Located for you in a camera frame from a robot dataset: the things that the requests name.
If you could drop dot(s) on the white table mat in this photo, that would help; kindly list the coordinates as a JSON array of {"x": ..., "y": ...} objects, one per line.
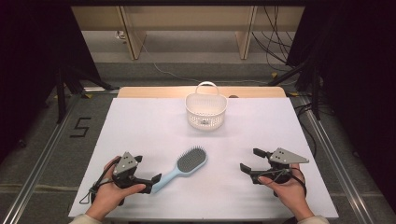
[{"x": 174, "y": 137}]

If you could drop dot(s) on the metal floor rail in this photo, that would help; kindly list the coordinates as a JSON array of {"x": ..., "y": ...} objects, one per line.
[
  {"x": 37, "y": 174},
  {"x": 336, "y": 161}
]

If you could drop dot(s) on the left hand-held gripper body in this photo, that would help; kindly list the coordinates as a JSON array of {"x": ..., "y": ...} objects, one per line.
[{"x": 125, "y": 164}]

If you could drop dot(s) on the beige wooden bench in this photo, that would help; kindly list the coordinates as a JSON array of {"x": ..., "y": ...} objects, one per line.
[{"x": 186, "y": 18}]

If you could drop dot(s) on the person's right hand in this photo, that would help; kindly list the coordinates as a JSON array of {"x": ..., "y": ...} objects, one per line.
[{"x": 289, "y": 193}]

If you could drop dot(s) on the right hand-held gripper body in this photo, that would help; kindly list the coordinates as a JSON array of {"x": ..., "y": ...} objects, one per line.
[{"x": 285, "y": 158}]

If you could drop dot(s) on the white plastic basket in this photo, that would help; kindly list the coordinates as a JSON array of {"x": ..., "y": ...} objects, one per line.
[{"x": 205, "y": 107}]

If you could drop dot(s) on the person's left hand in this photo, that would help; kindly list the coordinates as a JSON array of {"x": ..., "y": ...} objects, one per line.
[{"x": 107, "y": 196}]

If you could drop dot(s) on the black tripod stand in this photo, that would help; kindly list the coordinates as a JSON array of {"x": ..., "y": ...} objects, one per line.
[
  {"x": 316, "y": 93},
  {"x": 61, "y": 96}
]

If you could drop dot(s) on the wooden table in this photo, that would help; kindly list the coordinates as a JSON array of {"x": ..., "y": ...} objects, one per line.
[{"x": 155, "y": 92}]

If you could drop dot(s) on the light blue hairbrush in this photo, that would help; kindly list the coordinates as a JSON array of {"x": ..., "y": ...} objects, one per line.
[{"x": 190, "y": 161}]

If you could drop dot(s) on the black curtain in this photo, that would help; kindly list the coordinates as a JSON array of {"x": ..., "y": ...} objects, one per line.
[
  {"x": 358, "y": 77},
  {"x": 31, "y": 62}
]

